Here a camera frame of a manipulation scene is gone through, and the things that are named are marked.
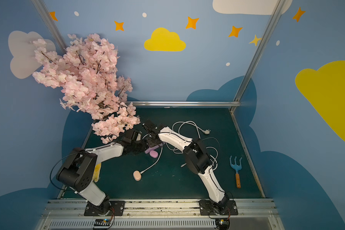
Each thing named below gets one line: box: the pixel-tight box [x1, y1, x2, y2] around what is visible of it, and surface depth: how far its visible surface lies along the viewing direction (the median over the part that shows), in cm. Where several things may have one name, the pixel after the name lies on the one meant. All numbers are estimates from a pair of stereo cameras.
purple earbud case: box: [149, 150, 159, 159], surface depth 95 cm
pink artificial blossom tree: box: [31, 33, 141, 145], surface depth 70 cm
